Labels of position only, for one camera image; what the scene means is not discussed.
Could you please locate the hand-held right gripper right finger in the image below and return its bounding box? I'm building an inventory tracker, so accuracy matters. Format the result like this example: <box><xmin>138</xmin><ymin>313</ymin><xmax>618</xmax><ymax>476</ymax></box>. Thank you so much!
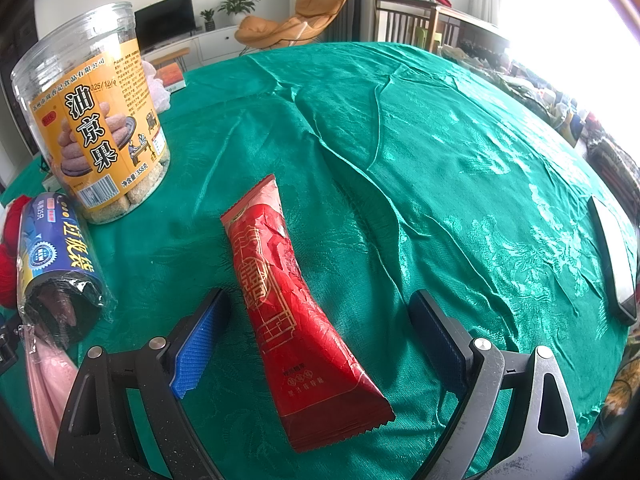
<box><xmin>407</xmin><ymin>289</ymin><xmax>583</xmax><ymax>480</ymax></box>

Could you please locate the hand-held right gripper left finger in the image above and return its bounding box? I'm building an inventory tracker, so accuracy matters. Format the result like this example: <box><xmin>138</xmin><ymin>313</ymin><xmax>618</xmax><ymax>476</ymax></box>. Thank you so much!
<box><xmin>54</xmin><ymin>287</ymin><xmax>233</xmax><ymax>480</ymax></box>

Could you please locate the red snack packet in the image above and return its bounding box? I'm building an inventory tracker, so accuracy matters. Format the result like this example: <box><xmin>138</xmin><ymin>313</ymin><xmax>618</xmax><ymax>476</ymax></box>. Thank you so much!
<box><xmin>220</xmin><ymin>174</ymin><xmax>396</xmax><ymax>453</ymax></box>

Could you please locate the blue roll of garbage bags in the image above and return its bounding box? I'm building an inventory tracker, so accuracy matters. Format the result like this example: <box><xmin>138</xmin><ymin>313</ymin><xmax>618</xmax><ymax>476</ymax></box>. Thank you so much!
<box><xmin>16</xmin><ymin>191</ymin><xmax>118</xmax><ymax>346</ymax></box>

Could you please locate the pink plastic bag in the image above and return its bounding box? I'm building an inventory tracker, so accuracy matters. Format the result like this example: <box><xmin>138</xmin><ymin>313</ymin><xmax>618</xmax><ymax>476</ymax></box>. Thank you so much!
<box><xmin>22</xmin><ymin>337</ymin><xmax>81</xmax><ymax>463</ymax></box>

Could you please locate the green tablecloth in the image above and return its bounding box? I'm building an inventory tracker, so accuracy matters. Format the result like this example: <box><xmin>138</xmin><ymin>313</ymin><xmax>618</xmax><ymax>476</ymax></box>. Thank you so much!
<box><xmin>0</xmin><ymin>41</ymin><xmax>640</xmax><ymax>480</ymax></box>

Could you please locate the smartphone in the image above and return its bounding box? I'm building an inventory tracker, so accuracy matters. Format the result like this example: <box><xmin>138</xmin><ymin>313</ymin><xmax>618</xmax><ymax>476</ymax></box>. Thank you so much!
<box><xmin>587</xmin><ymin>195</ymin><xmax>640</xmax><ymax>325</ymax></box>

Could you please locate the clear jar with yellow label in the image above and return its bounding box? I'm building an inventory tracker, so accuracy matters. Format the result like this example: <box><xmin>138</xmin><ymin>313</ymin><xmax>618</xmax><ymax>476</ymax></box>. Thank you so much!
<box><xmin>10</xmin><ymin>2</ymin><xmax>172</xmax><ymax>226</ymax></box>

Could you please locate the white plastic bag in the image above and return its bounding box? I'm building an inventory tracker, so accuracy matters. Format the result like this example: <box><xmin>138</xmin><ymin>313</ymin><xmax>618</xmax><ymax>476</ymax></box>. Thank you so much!
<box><xmin>145</xmin><ymin>60</ymin><xmax>173</xmax><ymax>111</ymax></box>

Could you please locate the pile of assorted clutter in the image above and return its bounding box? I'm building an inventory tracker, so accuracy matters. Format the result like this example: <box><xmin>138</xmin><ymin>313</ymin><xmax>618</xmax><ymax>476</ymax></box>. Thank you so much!
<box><xmin>450</xmin><ymin>42</ymin><xmax>640</xmax><ymax>201</ymax></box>

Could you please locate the red book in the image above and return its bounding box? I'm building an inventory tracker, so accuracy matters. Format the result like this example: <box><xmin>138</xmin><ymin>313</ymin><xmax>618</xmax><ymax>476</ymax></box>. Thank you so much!
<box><xmin>150</xmin><ymin>62</ymin><xmax>186</xmax><ymax>93</ymax></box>

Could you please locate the white media cabinet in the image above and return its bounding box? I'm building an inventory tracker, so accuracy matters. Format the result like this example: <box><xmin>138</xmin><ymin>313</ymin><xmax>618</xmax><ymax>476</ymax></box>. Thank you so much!
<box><xmin>142</xmin><ymin>25</ymin><xmax>251</xmax><ymax>68</ymax></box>

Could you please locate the wooden chair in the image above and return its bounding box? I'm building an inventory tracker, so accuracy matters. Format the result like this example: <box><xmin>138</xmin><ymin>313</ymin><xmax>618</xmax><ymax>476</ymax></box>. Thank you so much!
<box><xmin>375</xmin><ymin>0</ymin><xmax>506</xmax><ymax>56</ymax></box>

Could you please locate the black television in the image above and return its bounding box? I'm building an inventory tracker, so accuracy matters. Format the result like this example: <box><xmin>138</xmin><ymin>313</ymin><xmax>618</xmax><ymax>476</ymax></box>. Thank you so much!
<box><xmin>134</xmin><ymin>0</ymin><xmax>197</xmax><ymax>53</ymax></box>

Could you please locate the large potted plant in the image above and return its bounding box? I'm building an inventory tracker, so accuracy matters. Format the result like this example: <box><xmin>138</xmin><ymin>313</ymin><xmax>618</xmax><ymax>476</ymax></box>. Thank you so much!
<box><xmin>216</xmin><ymin>0</ymin><xmax>261</xmax><ymax>28</ymax></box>

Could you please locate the orange lounge chair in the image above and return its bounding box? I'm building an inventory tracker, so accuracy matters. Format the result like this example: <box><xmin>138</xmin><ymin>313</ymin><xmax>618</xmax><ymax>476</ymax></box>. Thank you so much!
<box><xmin>234</xmin><ymin>0</ymin><xmax>349</xmax><ymax>56</ymax></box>

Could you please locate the grey curtain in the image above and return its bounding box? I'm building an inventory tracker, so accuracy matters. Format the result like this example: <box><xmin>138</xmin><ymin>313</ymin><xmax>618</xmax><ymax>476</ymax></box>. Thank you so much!
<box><xmin>327</xmin><ymin>0</ymin><xmax>373</xmax><ymax>43</ymax></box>

